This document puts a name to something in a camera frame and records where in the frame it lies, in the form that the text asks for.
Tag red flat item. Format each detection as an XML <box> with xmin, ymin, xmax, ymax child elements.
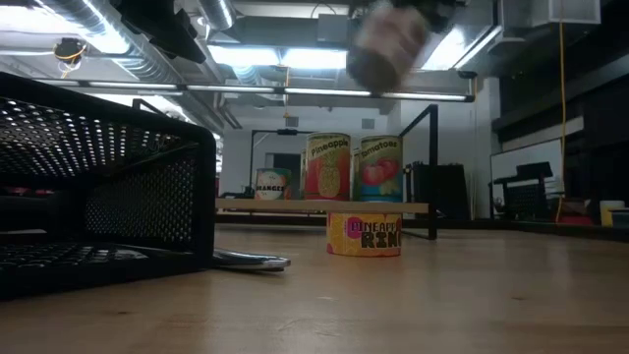
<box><xmin>557</xmin><ymin>212</ymin><xmax>594</xmax><ymax>226</ymax></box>

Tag wooden shelf black metal legs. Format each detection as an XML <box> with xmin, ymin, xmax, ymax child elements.
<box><xmin>130</xmin><ymin>97</ymin><xmax>438</xmax><ymax>242</ymax></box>

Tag black mesh basket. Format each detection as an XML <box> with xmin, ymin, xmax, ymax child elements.
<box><xmin>0</xmin><ymin>72</ymin><xmax>217</xmax><ymax>301</ymax></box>

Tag short diced tomatoes can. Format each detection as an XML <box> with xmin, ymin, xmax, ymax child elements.
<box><xmin>345</xmin><ymin>2</ymin><xmax>429</xmax><ymax>94</ymax></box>

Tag LED light bar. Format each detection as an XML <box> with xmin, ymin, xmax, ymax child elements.
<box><xmin>33</xmin><ymin>78</ymin><xmax>477</xmax><ymax>103</ymax></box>

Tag slanted ceiling light panel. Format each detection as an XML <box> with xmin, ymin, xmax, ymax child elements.
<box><xmin>422</xmin><ymin>24</ymin><xmax>505</xmax><ymax>71</ymax></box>

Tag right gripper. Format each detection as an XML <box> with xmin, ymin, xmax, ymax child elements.
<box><xmin>392</xmin><ymin>0</ymin><xmax>468</xmax><ymax>34</ymax></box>

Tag white ceiling air unit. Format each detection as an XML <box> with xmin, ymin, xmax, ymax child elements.
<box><xmin>499</xmin><ymin>0</ymin><xmax>601</xmax><ymax>31</ymax></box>

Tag whiteboard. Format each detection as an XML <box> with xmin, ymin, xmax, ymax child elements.
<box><xmin>489</xmin><ymin>138</ymin><xmax>564</xmax><ymax>217</ymax></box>

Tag silver peeler black handle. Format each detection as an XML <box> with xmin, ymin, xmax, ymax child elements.
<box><xmin>213</xmin><ymin>248</ymin><xmax>292</xmax><ymax>272</ymax></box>

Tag bright ceiling light panel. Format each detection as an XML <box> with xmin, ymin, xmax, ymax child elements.
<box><xmin>208</xmin><ymin>44</ymin><xmax>348</xmax><ymax>70</ymax></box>
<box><xmin>0</xmin><ymin>4</ymin><xmax>132</xmax><ymax>55</ymax></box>

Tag tall tomatoes can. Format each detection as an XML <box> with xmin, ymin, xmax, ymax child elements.
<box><xmin>359</xmin><ymin>135</ymin><xmax>404</xmax><ymax>203</ymax></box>

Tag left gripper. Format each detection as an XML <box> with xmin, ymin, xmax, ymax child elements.
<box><xmin>111</xmin><ymin>0</ymin><xmax>207</xmax><ymax>65</ymax></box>

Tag black round hanging reel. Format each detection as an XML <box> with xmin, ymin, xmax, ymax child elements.
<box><xmin>52</xmin><ymin>37</ymin><xmax>88</xmax><ymax>80</ymax></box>

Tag black workstation desk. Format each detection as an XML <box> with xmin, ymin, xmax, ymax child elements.
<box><xmin>488</xmin><ymin>160</ymin><xmax>554</xmax><ymax>220</ymax></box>

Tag short oranges can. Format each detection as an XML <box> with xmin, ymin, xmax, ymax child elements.
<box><xmin>254</xmin><ymin>167</ymin><xmax>293</xmax><ymax>201</ymax></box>

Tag black panels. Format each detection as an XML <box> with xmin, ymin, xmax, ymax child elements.
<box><xmin>411</xmin><ymin>160</ymin><xmax>474</xmax><ymax>221</ymax></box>

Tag short yellow pineapple rings can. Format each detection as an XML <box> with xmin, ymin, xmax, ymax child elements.
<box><xmin>325</xmin><ymin>211</ymin><xmax>403</xmax><ymax>258</ymax></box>

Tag tall red pineapple can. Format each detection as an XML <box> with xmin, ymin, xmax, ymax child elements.
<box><xmin>305</xmin><ymin>132</ymin><xmax>353</xmax><ymax>202</ymax></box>

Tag grey ceiling box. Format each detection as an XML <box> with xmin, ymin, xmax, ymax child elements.
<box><xmin>316</xmin><ymin>13</ymin><xmax>353</xmax><ymax>45</ymax></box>

